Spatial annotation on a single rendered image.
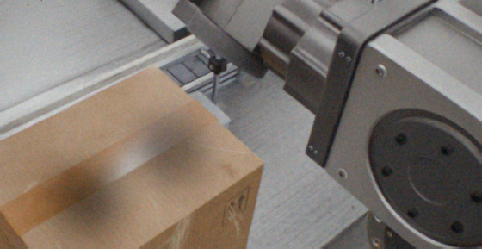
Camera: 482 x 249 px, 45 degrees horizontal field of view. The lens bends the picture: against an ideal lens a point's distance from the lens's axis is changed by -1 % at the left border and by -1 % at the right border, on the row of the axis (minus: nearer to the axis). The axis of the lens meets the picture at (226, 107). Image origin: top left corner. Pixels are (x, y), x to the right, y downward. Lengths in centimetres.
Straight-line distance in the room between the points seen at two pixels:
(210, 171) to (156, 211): 9
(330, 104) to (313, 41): 4
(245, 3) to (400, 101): 15
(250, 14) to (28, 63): 97
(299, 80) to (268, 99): 88
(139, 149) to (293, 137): 50
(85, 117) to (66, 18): 68
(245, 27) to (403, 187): 16
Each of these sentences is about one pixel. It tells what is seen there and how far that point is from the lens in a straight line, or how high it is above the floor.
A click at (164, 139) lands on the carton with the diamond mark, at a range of 79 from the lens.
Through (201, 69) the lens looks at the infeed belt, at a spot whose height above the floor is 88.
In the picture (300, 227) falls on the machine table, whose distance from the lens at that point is 108.
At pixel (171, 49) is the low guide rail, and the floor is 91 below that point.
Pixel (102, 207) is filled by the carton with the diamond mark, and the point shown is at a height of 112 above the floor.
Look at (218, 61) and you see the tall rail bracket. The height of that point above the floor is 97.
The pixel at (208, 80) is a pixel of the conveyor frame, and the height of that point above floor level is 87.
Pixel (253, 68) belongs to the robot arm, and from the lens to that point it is 46.
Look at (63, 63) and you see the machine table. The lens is 134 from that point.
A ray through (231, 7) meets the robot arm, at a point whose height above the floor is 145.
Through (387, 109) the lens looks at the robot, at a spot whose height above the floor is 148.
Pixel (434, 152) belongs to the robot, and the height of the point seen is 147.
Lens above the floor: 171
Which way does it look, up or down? 45 degrees down
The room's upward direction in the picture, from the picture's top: 7 degrees clockwise
